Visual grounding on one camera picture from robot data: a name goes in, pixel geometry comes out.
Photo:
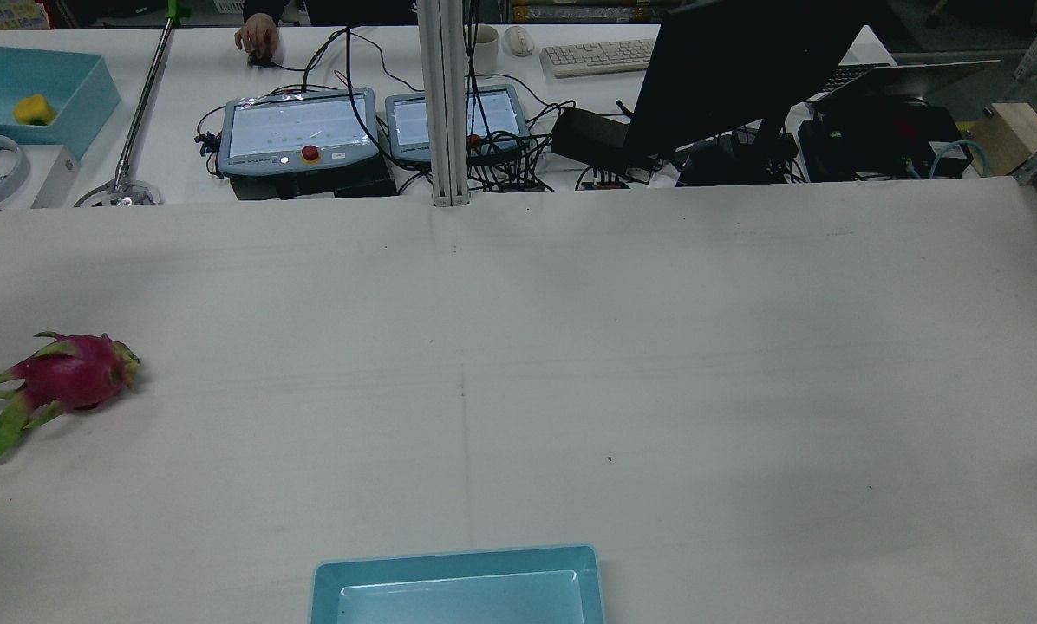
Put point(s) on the white computer mouse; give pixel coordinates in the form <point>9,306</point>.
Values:
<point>518,41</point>

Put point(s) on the white keyboard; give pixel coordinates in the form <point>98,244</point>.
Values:
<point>596,57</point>

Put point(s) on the pink dragon fruit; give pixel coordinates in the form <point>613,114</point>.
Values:
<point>68,373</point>

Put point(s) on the black box under pendant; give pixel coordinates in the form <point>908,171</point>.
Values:
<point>345,184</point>

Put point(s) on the white box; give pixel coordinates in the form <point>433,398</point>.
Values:
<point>55,178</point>

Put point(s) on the colourful printed box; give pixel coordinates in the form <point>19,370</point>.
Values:
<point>3,13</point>

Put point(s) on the metal pole with green grip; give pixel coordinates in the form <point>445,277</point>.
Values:
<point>146,95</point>

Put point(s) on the dark laptop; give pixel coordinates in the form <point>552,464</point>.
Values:
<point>900,80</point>

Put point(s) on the person's bare hand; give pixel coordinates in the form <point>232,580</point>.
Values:
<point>258,35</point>

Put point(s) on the person in black jacket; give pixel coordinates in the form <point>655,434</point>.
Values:
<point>264,7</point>

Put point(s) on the wooden box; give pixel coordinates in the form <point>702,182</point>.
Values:
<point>1017,139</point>

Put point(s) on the yellow cardboard packages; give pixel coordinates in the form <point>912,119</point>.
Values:
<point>583,12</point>

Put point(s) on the white mug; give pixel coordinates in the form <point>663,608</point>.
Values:
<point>485,48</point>

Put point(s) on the large grey-blue teach pendant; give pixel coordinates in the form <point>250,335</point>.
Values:
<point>297,126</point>

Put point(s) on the black computer mouse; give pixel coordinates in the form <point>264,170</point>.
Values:
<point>263,61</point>

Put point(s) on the yellow toy fruit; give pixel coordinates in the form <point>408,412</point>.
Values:
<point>35,109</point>

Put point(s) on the black computer box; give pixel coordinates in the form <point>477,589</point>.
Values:
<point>874,139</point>

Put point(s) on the small grey-blue teach pendant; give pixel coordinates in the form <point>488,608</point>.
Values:
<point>497,113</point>

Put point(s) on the light blue shallow tray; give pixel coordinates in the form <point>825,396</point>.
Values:
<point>458,589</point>

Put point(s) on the aluminium profile post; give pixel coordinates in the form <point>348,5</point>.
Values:
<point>445,95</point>

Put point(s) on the black monitor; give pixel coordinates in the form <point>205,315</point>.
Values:
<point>727,78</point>

